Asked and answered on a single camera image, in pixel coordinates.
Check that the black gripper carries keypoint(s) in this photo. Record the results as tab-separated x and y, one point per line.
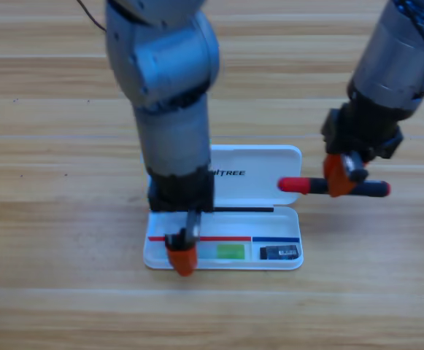
361	131
180	191

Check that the red and black marker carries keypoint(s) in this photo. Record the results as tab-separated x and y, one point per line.
299	184

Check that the white Unitree pencil case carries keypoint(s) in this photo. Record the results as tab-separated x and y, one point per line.
255	182

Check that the eraser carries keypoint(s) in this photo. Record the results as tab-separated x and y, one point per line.
279	253

